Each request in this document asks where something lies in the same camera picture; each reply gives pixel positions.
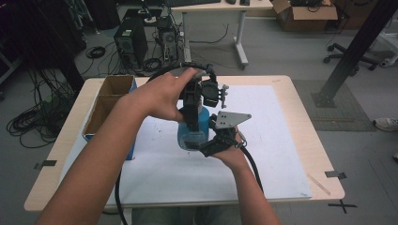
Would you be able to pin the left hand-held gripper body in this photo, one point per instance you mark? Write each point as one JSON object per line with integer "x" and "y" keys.
{"x": 209, "y": 92}

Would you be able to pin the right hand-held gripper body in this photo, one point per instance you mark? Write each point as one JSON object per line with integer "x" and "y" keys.
{"x": 230, "y": 120}

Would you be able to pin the blue spray bottle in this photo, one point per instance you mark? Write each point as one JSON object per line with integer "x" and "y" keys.
{"x": 204, "y": 120}

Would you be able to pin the person's right hand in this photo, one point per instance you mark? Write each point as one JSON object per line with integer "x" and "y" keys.
{"x": 234, "y": 157}

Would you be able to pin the person's left hand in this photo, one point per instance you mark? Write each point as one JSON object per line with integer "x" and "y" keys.
{"x": 156, "y": 97}

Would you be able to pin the white board sheet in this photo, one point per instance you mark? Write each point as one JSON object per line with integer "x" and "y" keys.
{"x": 269, "y": 150}

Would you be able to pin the open computer tower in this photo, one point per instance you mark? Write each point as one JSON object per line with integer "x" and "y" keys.
{"x": 168, "y": 39}

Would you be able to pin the blue cardboard box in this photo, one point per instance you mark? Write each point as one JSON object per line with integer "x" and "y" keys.
{"x": 115, "y": 86}

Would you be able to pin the white-legged desk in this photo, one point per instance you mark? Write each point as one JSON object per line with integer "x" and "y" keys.
{"x": 219, "y": 5}

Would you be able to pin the black keyboard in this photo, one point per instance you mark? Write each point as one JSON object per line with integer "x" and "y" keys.
{"x": 191, "y": 2}

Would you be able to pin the black computer mouse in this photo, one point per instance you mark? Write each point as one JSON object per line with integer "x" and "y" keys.
{"x": 230, "y": 1}

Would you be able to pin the black computer tower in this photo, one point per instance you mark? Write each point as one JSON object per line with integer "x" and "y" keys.
{"x": 131, "y": 40}

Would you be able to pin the grey floor mat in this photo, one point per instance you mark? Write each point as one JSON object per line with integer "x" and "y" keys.
{"x": 341, "y": 115}

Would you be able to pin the black tape strip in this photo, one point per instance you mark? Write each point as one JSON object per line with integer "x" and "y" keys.
{"x": 47, "y": 163}
{"x": 334, "y": 174}

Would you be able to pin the open brown cardboard box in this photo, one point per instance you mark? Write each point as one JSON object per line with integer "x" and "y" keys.
{"x": 306, "y": 15}

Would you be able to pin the black office chair base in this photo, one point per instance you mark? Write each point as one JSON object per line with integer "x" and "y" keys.
{"x": 347, "y": 56}

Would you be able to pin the black tape cross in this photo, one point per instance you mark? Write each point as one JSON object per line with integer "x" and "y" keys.
{"x": 342, "y": 206}

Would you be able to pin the light wooden table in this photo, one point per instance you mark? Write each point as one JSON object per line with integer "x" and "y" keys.
{"x": 43, "y": 187}

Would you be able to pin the dark curtain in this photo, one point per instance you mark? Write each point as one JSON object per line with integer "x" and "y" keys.
{"x": 37, "y": 34}

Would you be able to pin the black metal post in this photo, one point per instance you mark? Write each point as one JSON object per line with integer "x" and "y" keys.
{"x": 353, "y": 53}

